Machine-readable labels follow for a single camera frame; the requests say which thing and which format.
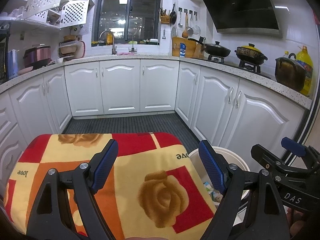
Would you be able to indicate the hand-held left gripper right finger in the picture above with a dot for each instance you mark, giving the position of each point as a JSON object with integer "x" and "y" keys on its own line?
{"x": 212, "y": 167}

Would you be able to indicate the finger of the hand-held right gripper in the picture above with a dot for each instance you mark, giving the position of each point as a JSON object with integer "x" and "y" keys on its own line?
{"x": 265, "y": 155}
{"x": 293, "y": 146}

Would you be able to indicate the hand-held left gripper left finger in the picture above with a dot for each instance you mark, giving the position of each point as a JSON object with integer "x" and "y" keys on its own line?
{"x": 105, "y": 165}

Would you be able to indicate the white bin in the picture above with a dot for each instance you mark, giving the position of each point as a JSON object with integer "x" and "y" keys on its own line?
{"x": 237, "y": 161}

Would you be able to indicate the person's right hand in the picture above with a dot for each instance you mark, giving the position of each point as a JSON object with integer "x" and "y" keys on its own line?
{"x": 297, "y": 223}

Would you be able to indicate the dark striped floor mat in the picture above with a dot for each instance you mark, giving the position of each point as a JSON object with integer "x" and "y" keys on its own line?
{"x": 125, "y": 125}

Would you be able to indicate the printed red yellow blanket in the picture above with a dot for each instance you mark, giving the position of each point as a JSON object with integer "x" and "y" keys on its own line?
{"x": 155, "y": 195}

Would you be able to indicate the dark cooking pot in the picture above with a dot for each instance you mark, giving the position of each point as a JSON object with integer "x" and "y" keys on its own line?
{"x": 290, "y": 73}

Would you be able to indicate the white kitchen base cabinets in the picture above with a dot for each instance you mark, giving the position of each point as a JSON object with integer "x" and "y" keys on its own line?
{"x": 120, "y": 85}

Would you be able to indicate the large yellow oil bottle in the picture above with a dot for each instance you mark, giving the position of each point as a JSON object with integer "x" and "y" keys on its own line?
{"x": 307, "y": 65}

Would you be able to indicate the gas stove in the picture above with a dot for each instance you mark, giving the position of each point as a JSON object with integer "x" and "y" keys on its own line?
{"x": 247, "y": 66}

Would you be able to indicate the clear oil bottle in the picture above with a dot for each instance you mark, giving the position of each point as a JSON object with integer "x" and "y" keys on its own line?
{"x": 286, "y": 54}

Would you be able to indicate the yellow lid casserole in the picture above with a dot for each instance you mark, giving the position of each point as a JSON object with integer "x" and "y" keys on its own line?
{"x": 250, "y": 55}

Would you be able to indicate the pink cloth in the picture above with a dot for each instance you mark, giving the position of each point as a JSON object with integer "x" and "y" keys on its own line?
{"x": 125, "y": 53}

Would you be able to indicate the speckled kitchen countertop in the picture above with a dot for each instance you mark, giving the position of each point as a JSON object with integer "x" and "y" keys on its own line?
{"x": 140, "y": 57}

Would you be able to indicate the black wok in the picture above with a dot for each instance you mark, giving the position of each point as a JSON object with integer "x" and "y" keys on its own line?
{"x": 217, "y": 50}

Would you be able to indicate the wooden knife block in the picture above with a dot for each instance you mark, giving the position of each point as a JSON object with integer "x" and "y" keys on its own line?
{"x": 198, "y": 52}

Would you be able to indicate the pink rimmed cutting board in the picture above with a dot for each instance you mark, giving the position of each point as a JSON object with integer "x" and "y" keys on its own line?
{"x": 81, "y": 50}

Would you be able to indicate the metal sink faucet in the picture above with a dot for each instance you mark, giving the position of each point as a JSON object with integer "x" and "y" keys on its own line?
{"x": 114, "y": 47}

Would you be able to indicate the small metal tap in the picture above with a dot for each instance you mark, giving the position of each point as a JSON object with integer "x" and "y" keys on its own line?
{"x": 132, "y": 47}

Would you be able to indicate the blue white carton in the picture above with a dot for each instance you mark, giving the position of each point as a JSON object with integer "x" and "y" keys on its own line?
{"x": 183, "y": 50}

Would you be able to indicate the stacked food containers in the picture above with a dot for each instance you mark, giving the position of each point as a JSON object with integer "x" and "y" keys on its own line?
{"x": 68, "y": 48}

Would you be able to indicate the pink plate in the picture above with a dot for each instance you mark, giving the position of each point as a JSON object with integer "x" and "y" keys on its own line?
{"x": 25, "y": 70}

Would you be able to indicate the small yellow oil bottle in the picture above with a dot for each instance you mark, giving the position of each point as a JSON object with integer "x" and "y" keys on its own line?
{"x": 109, "y": 40}

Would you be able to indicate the wooden cutting board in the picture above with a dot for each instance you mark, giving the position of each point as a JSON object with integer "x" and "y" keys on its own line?
{"x": 176, "y": 46}

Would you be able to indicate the pink rice cooker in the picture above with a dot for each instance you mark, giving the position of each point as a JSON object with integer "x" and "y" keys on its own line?
{"x": 37, "y": 56}

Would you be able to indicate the hanging wooden spatula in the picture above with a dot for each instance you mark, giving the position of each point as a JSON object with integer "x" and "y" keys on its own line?
{"x": 185, "y": 33}

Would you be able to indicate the hanging small metal pot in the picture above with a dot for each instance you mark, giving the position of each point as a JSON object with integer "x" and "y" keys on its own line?
{"x": 190, "y": 31}

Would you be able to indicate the hanging metal strainer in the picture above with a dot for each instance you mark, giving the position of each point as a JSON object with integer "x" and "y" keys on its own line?
{"x": 196, "y": 30}

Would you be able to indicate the black microwave oven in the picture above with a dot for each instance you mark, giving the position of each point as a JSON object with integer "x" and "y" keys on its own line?
{"x": 3, "y": 62}

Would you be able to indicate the hanging metal ladle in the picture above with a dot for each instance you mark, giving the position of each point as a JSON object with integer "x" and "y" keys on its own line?
{"x": 180, "y": 25}

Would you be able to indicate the dark kitchen window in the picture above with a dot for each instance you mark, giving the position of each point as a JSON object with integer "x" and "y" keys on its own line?
{"x": 125, "y": 17}

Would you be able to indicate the black range hood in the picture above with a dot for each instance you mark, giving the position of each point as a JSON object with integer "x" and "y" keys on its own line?
{"x": 240, "y": 5}

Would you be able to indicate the hanging black pan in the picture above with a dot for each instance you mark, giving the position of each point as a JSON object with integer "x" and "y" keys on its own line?
{"x": 173, "y": 17}

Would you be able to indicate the wooden utensil holder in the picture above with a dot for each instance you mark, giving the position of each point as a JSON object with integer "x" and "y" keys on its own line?
{"x": 165, "y": 19}

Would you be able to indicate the white lattice wall cabinet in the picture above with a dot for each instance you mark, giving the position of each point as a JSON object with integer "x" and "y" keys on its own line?
{"x": 75, "y": 12}

